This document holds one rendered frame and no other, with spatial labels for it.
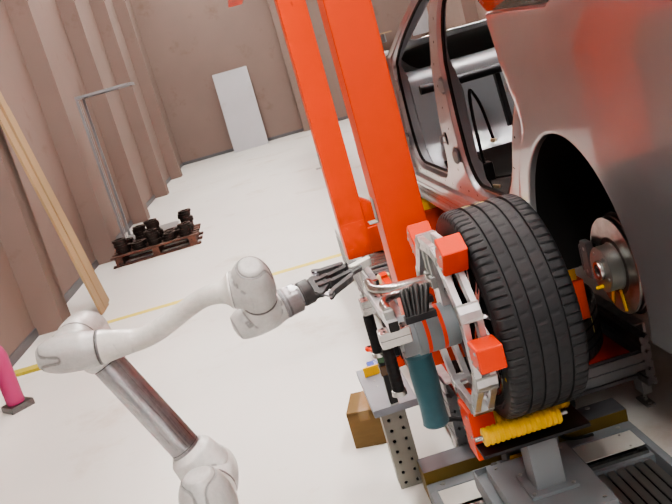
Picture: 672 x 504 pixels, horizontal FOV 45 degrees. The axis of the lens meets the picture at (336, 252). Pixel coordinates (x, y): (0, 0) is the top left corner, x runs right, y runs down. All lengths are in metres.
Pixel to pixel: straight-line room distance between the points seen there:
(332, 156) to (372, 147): 1.94
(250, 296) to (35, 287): 5.80
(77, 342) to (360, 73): 1.29
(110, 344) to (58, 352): 0.14
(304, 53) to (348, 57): 1.93
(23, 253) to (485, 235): 5.99
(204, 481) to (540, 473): 1.06
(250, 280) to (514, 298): 0.71
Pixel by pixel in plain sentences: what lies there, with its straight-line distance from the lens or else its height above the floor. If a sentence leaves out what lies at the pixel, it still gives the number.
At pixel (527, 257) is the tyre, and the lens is 2.27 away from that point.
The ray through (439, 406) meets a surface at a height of 0.55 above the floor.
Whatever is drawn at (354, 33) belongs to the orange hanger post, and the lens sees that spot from 2.84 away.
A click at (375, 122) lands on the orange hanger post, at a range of 2.85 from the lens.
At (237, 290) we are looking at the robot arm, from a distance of 2.16.
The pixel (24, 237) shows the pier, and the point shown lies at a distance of 7.79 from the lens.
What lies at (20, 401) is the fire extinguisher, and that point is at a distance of 6.03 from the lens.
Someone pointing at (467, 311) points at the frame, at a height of 0.97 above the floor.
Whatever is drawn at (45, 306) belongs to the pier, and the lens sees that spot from 7.90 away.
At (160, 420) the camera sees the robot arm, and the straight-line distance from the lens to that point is 2.60.
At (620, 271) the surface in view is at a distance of 2.65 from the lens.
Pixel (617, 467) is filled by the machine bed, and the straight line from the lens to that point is 3.16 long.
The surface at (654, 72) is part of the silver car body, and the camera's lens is 1.94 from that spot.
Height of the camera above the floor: 1.72
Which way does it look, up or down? 13 degrees down
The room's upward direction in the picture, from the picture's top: 16 degrees counter-clockwise
